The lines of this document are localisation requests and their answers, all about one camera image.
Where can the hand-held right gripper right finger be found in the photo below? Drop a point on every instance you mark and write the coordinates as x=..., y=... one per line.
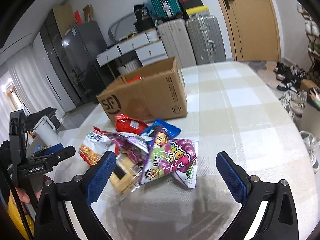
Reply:
x=231, y=177

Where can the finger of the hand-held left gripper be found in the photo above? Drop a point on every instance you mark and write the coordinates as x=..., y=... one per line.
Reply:
x=63, y=152
x=53, y=148

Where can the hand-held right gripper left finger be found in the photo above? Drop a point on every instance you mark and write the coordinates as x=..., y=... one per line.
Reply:
x=101, y=177

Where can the yellow cracker packet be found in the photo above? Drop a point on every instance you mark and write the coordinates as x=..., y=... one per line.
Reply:
x=125, y=177

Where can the white noodle snack packet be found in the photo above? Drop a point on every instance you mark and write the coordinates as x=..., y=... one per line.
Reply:
x=95, y=145

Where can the purple candy packet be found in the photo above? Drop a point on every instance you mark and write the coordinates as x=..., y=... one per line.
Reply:
x=127, y=146
x=172, y=160

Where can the blue cookie packet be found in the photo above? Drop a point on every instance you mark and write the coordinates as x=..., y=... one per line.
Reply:
x=162, y=128

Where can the brown cardboard box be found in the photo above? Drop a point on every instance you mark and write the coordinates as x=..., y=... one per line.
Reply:
x=150, y=97

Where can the person's left forearm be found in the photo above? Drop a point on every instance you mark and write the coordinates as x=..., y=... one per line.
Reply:
x=13, y=212

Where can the person's left hand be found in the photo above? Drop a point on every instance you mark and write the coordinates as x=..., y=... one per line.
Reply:
x=25, y=196

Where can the white kettle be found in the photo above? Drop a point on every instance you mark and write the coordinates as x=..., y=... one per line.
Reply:
x=48, y=130

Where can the black jacket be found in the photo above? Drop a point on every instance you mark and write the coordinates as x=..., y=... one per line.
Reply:
x=40, y=116

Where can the white curtain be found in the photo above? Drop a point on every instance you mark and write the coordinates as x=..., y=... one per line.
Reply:
x=17, y=85

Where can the dark grey fridge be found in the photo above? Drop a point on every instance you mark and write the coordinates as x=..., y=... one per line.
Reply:
x=85, y=62

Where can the beige trash bin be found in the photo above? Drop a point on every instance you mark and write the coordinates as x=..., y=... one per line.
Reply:
x=310, y=115

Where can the woven laundry basket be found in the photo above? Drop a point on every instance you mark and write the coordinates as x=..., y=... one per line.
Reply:
x=128, y=66

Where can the dark glass wardrobe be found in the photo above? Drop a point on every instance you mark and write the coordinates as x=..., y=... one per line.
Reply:
x=53, y=37

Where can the pile of sneakers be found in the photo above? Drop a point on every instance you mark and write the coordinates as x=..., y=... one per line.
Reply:
x=290, y=80

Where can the grey fur mat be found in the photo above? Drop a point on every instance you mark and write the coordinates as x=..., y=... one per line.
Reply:
x=257, y=65

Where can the small cardboard carton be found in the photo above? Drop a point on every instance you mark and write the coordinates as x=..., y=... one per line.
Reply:
x=308, y=85

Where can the silver oval mirror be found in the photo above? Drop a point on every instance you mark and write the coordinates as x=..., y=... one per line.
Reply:
x=111, y=28

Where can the red flat box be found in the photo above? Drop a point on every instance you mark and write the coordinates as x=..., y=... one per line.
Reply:
x=78, y=17

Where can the white drawer desk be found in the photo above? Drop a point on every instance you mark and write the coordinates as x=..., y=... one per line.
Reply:
x=150, y=50

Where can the folded cardboard pieces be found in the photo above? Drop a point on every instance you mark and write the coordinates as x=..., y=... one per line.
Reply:
x=88, y=13

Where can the grey suitcase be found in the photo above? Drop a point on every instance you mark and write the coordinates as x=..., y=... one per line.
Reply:
x=207, y=40

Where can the beige suitcase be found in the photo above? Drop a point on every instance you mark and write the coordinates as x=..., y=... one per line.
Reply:
x=177, y=42

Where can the wooden shoe rack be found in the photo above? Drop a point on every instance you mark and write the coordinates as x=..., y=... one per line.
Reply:
x=312, y=52

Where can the black storage box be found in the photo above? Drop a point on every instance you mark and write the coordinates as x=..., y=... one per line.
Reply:
x=145, y=25

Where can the wooden door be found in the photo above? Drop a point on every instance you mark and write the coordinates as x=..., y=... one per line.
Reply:
x=252, y=22

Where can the black printed bag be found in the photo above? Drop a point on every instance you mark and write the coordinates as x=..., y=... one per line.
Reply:
x=142, y=12

